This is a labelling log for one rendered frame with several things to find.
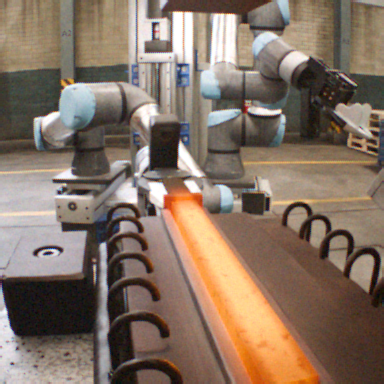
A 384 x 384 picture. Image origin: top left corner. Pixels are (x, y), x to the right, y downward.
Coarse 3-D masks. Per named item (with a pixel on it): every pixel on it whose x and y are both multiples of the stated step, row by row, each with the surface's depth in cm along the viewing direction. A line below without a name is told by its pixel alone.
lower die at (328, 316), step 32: (128, 224) 45; (160, 224) 45; (224, 224) 46; (256, 224) 46; (160, 256) 37; (256, 256) 38; (288, 256) 37; (128, 288) 31; (160, 288) 31; (192, 288) 30; (288, 288) 32; (320, 288) 31; (352, 288) 33; (192, 320) 27; (288, 320) 25; (320, 320) 27; (352, 320) 27; (160, 352) 24; (192, 352) 24; (224, 352) 22; (320, 352) 23; (352, 352) 23
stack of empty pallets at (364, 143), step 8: (376, 112) 659; (376, 120) 650; (368, 128) 680; (376, 128) 657; (352, 136) 737; (376, 136) 666; (352, 144) 738; (360, 144) 757; (368, 144) 678; (376, 144) 694; (368, 152) 683
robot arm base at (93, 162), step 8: (80, 152) 143; (88, 152) 143; (96, 152) 144; (104, 152) 148; (72, 160) 147; (80, 160) 143; (88, 160) 143; (96, 160) 145; (104, 160) 147; (72, 168) 145; (80, 168) 143; (88, 168) 143; (96, 168) 144; (104, 168) 146; (80, 176) 144; (88, 176) 143
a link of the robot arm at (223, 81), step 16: (224, 16) 111; (240, 16) 115; (224, 32) 106; (224, 48) 102; (224, 64) 98; (208, 80) 96; (224, 80) 96; (240, 80) 95; (208, 96) 99; (224, 96) 98; (240, 96) 98
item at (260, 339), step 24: (168, 192) 51; (192, 216) 43; (192, 240) 37; (216, 240) 37; (216, 264) 32; (240, 264) 32; (216, 288) 28; (240, 288) 28; (240, 312) 25; (264, 312) 25; (240, 336) 23; (264, 336) 22; (288, 336) 22; (264, 360) 20; (288, 360) 20
